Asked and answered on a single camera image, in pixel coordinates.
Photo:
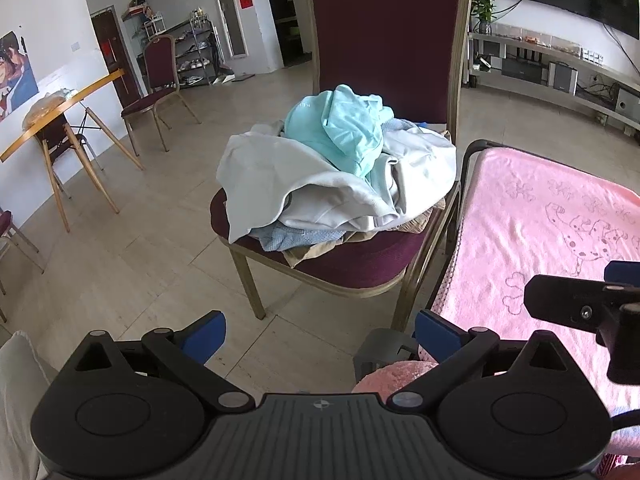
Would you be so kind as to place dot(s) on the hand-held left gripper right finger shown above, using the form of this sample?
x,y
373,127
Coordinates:
x,y
440,335

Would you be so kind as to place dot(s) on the grey speaker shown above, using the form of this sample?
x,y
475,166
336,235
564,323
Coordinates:
x,y
562,77
627,102

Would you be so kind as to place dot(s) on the teal t-shirt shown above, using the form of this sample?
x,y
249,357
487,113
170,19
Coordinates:
x,y
340,125

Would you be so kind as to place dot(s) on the white storage rack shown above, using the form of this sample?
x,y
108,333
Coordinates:
x,y
156,25

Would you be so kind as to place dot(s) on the black chair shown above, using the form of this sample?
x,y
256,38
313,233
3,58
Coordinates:
x,y
55,135

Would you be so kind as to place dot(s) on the white garment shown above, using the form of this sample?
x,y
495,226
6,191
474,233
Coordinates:
x,y
425,165

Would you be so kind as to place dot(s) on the potted green plant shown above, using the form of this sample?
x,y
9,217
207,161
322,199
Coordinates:
x,y
484,5

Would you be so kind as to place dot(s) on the long grey TV stand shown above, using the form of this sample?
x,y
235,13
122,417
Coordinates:
x,y
560,51

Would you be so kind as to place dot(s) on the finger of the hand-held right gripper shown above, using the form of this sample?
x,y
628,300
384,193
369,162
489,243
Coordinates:
x,y
620,272
565,300

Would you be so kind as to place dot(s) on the shoe rack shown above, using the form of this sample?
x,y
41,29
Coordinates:
x,y
192,55

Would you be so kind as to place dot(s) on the clear plastic bag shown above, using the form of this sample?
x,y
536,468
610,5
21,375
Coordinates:
x,y
42,107

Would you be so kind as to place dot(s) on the light grey sweatshirt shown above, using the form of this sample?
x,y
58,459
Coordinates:
x,y
270,175

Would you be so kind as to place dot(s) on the maroon banquet chair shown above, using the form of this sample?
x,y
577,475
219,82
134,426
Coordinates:
x,y
4,220
385,25
159,60

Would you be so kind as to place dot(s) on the wall poster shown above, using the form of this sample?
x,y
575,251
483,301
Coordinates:
x,y
15,75

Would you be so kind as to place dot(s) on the standing mirror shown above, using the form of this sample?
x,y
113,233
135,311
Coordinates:
x,y
229,10

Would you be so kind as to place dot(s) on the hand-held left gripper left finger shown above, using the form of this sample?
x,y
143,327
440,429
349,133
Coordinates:
x,y
205,337

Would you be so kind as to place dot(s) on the black media box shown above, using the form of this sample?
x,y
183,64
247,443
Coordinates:
x,y
522,70

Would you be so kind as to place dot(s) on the brown door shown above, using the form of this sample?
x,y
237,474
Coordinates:
x,y
107,35

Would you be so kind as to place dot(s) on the grey plastic table bracket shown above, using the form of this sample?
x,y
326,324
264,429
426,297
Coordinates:
x,y
380,350

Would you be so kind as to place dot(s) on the white fabric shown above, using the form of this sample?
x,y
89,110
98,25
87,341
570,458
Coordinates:
x,y
20,400

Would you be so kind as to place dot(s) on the person's pink fleece clothing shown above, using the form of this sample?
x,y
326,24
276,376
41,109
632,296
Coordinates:
x,y
390,376

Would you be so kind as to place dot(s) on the pink printed blanket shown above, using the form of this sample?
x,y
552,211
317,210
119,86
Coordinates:
x,y
525,240

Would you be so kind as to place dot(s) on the light blue towel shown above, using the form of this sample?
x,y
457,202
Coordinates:
x,y
280,237

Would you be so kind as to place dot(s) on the wooden table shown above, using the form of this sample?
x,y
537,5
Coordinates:
x,y
30,131

